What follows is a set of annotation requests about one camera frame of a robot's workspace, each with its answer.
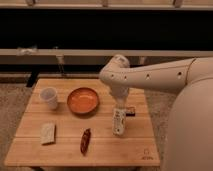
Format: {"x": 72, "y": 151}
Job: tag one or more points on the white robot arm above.
{"x": 189, "y": 141}

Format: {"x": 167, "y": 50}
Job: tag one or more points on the white plastic cup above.
{"x": 48, "y": 95}

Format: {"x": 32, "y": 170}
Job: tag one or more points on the white labelled plastic bottle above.
{"x": 119, "y": 118}

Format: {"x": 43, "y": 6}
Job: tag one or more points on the orange bowl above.
{"x": 82, "y": 101}

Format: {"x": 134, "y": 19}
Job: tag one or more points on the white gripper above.
{"x": 120, "y": 100}

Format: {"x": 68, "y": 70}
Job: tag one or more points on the wooden table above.
{"x": 136, "y": 147}

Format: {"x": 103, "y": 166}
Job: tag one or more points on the long wooden bench rail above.
{"x": 32, "y": 56}

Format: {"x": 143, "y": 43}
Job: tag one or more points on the brown chocolate bar box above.
{"x": 130, "y": 111}

